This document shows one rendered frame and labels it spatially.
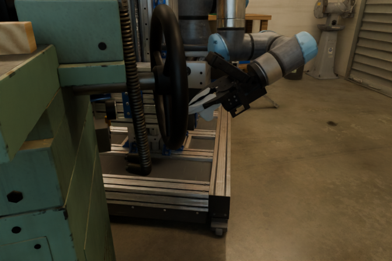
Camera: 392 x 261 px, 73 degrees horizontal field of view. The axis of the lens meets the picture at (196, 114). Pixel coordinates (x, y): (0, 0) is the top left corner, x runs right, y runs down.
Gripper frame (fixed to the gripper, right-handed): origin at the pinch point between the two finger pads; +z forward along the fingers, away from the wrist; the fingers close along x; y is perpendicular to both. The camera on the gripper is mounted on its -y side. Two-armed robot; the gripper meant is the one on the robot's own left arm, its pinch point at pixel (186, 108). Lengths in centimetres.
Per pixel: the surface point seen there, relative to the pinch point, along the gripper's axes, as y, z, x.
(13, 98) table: -28.1, 11.2, -34.5
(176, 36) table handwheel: -20.8, -4.7, -16.2
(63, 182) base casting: -15.1, 18.4, -27.3
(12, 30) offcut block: -32.5, 11.6, -23.3
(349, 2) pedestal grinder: 126, -250, 251
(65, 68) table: -25.4, 11.6, -17.3
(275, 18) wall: 109, -167, 292
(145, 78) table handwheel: -14.8, 3.7, -7.6
